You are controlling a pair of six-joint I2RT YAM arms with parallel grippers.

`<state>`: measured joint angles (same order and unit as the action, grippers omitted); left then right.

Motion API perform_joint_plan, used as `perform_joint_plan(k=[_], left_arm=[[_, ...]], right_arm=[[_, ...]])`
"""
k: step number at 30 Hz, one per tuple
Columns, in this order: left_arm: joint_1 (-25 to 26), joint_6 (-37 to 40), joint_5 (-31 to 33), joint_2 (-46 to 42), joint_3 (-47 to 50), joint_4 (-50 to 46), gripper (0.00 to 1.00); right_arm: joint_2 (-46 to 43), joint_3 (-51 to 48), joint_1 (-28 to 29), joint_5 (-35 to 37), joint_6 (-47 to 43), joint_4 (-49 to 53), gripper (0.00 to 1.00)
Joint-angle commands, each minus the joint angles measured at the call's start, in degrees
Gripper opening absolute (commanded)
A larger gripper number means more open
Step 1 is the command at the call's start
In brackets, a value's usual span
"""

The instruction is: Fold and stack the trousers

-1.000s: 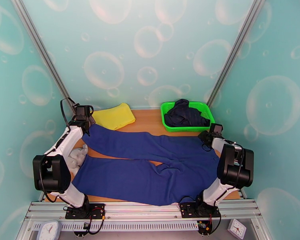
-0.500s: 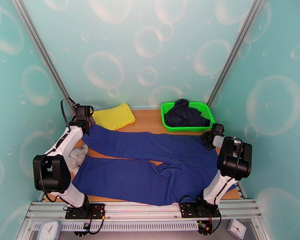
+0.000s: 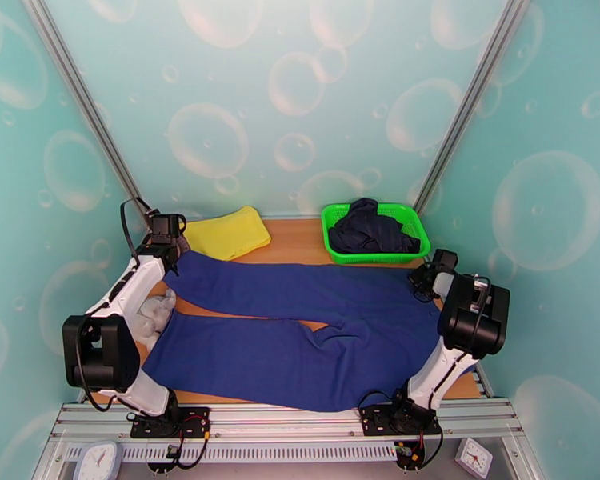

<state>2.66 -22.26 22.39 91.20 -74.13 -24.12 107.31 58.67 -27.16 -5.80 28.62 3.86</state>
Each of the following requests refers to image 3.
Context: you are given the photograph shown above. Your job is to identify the folded yellow trousers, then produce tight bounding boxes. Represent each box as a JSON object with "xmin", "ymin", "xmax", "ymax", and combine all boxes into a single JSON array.
[{"xmin": 183, "ymin": 205, "xmax": 272, "ymax": 262}]

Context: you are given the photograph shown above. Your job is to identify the dark navy trousers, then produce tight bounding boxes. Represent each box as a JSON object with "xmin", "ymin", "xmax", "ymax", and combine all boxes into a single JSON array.
[{"xmin": 328, "ymin": 197, "xmax": 422, "ymax": 254}]

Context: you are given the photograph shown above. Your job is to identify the green plastic basket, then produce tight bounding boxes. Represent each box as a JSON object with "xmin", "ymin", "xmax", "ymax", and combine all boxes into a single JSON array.
[{"xmin": 321, "ymin": 203, "xmax": 433, "ymax": 266}]

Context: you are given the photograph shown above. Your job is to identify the blue trousers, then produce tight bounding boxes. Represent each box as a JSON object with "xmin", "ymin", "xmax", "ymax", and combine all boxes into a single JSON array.
[{"xmin": 142, "ymin": 250, "xmax": 476, "ymax": 414}]

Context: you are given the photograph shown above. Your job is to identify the square white clock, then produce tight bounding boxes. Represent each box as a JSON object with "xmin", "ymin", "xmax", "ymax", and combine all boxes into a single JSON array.
[{"xmin": 454, "ymin": 437, "xmax": 494, "ymax": 480}]

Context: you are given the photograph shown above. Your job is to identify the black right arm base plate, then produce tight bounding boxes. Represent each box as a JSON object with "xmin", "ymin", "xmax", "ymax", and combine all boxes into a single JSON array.
[{"xmin": 358, "ymin": 401, "xmax": 441, "ymax": 437}]

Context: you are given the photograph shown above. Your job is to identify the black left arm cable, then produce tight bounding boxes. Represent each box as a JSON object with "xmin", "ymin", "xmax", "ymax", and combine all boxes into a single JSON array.
[{"xmin": 119, "ymin": 197, "xmax": 156, "ymax": 272}]

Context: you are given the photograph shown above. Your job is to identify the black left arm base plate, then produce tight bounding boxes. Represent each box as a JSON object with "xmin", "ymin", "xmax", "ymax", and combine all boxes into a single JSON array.
[{"xmin": 130, "ymin": 406, "xmax": 212, "ymax": 440}]

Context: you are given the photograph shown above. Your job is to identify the round white clock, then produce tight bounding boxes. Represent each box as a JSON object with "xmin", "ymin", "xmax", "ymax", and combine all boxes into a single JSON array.
[{"xmin": 73, "ymin": 441, "xmax": 123, "ymax": 480}]

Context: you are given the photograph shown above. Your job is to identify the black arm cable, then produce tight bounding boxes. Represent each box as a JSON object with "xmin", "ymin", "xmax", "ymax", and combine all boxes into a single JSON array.
[
  {"xmin": 119, "ymin": 197, "xmax": 156, "ymax": 272},
  {"xmin": 472, "ymin": 275, "xmax": 494, "ymax": 320}
]

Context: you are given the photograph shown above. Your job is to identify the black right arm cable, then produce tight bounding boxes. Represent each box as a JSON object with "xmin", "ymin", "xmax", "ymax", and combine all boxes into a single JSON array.
[{"xmin": 472, "ymin": 275, "xmax": 494, "ymax": 320}]

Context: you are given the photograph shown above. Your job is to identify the white slotted cable duct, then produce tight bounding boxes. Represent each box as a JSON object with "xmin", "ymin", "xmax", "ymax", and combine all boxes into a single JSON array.
[{"xmin": 62, "ymin": 441, "xmax": 398, "ymax": 465}]

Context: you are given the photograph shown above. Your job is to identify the red and black power wires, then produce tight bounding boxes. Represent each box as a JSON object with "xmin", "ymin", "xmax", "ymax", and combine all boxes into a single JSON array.
[
  {"xmin": 165, "ymin": 415, "xmax": 214, "ymax": 470},
  {"xmin": 392, "ymin": 426, "xmax": 438, "ymax": 470}
]

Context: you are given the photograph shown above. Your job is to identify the aluminium corner post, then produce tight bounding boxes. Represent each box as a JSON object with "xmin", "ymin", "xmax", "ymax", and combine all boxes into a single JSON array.
[
  {"xmin": 19, "ymin": 0, "xmax": 155, "ymax": 227},
  {"xmin": 412, "ymin": 0, "xmax": 536, "ymax": 217}
]

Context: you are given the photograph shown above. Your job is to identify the white plush toy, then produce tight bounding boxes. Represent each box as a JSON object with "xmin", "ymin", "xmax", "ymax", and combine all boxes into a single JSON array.
[{"xmin": 134, "ymin": 288, "xmax": 177, "ymax": 352}]

